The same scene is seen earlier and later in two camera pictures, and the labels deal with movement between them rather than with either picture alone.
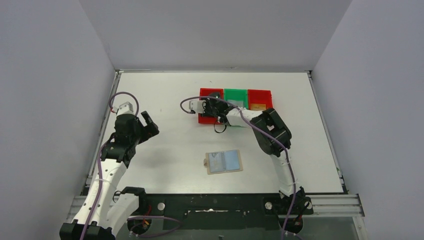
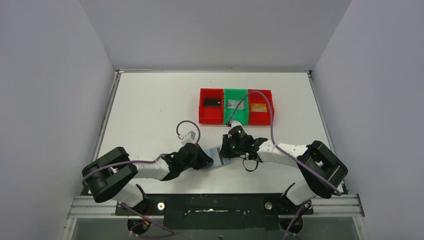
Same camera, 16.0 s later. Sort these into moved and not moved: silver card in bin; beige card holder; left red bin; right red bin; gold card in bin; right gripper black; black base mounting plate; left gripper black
Moved: beige card holder; right gripper black; left gripper black
Not moved: right red bin; silver card in bin; gold card in bin; black base mounting plate; left red bin
